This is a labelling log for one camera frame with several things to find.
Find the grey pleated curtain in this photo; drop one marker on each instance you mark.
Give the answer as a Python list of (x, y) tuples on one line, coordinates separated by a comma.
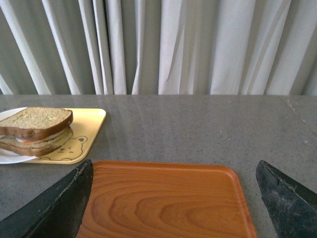
[(119, 47)]

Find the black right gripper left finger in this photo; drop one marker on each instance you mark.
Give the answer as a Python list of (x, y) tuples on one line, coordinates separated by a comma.
[(55, 213)]

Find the yellow bear tray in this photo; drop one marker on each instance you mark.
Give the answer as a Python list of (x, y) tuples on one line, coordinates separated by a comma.
[(86, 125)]

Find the brown wood-grain tray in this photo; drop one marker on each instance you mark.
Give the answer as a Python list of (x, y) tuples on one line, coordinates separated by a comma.
[(164, 200)]

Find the white round plate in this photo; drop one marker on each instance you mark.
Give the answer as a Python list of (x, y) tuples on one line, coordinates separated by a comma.
[(8, 157)]

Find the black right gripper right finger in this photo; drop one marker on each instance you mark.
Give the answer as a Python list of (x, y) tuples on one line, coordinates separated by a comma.
[(292, 207)]

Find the bread slice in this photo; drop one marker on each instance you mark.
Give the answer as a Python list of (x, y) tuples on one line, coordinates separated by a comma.
[(36, 122), (36, 148)]

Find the fried egg filling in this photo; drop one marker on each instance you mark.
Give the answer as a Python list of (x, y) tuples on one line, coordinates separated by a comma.
[(32, 140)]

